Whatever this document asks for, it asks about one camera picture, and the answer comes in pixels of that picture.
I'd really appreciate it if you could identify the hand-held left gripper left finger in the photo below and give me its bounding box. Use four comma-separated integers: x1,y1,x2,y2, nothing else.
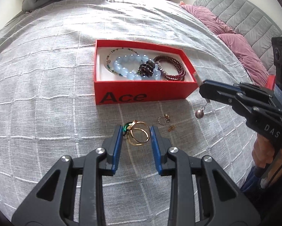
11,125,123,226

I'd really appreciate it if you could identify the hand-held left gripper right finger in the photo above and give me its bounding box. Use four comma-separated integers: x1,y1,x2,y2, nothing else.
150,125,261,226

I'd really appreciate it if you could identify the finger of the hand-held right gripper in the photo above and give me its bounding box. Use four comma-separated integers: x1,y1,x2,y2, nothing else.
199,83,282,117
203,80,274,98

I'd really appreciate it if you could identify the gold double-band ring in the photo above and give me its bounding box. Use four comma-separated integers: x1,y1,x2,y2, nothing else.
127,121,151,146

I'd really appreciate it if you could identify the gold ring with green stone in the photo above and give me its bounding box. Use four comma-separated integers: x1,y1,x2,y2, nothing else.
122,121,139,136

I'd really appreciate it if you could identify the silver pin with pearl pendant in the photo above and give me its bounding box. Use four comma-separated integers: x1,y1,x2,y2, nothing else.
193,72,211,118

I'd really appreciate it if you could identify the dark red bead bracelet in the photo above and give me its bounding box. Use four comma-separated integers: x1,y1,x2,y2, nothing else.
153,55,186,82

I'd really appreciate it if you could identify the red cardboard box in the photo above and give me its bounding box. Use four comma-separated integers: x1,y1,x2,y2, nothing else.
94,39,199,105

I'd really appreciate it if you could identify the black patterned bead bracelet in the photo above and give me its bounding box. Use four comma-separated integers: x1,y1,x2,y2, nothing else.
137,60,157,77

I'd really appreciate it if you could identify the light blue bead bracelet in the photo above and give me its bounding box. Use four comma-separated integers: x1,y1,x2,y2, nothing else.
113,54,162,82

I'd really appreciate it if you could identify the thin multicolour bead bracelet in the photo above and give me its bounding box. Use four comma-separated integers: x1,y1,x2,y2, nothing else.
105,47,144,77

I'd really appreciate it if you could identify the person's right hand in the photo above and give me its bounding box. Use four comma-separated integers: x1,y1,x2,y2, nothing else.
252,134,277,170

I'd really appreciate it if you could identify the small hoop earring with charm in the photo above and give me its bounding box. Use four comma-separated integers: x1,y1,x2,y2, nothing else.
158,114,171,125

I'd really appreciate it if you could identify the pink velvet pillow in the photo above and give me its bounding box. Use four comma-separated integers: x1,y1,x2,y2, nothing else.
217,33,270,87
180,2,237,34

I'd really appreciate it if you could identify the red box lid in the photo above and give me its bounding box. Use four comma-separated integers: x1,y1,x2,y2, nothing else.
266,74,276,91

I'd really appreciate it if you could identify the dark blue clothing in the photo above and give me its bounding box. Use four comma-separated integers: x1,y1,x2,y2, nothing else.
240,165,282,217

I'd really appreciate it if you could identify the grey quilted headboard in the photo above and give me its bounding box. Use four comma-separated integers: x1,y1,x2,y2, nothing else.
193,0,282,76

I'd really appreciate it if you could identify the grey checked bedspread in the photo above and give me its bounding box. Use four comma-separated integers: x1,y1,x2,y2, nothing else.
0,0,273,226

